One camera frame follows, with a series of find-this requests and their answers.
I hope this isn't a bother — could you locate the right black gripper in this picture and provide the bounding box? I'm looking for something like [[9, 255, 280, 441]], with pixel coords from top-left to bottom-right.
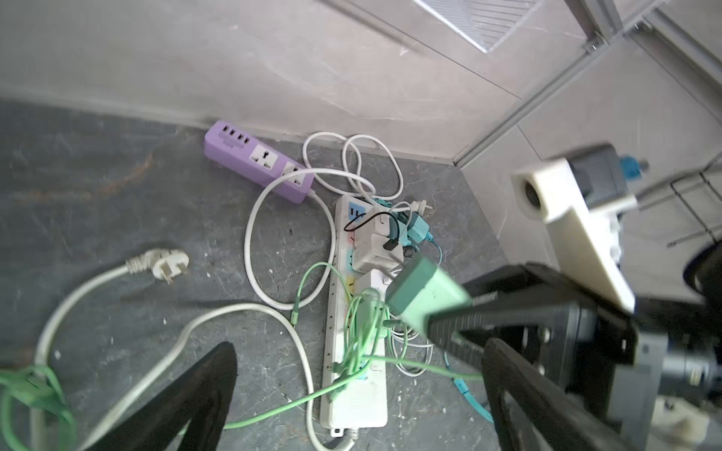
[[427, 263, 669, 450]]

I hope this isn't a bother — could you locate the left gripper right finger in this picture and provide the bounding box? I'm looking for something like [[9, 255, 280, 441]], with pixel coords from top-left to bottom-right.
[[482, 338, 632, 450]]

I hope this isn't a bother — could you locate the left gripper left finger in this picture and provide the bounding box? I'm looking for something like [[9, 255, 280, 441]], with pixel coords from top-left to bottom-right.
[[90, 342, 237, 450]]

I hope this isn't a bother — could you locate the white pastel power strip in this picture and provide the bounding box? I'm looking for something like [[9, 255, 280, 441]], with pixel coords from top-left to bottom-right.
[[319, 195, 388, 438]]

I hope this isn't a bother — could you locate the green charger plug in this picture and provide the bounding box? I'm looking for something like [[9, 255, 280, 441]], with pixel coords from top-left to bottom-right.
[[385, 255, 472, 338]]

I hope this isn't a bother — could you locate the purple power strip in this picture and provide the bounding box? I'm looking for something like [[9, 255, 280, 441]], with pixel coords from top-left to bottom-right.
[[203, 120, 314, 204]]

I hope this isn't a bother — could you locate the teal charger plug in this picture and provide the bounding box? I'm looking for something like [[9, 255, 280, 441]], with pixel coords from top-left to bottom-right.
[[374, 197, 434, 247]]

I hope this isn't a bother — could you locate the white strip power cord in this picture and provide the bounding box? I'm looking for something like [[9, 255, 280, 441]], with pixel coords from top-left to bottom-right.
[[30, 247, 356, 451]]

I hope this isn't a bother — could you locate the white coiled power cord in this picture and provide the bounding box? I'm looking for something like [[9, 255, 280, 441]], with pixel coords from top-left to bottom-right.
[[243, 130, 405, 311]]

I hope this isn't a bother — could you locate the white wire mesh basket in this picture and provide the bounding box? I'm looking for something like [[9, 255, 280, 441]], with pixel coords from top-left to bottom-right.
[[414, 0, 543, 54]]

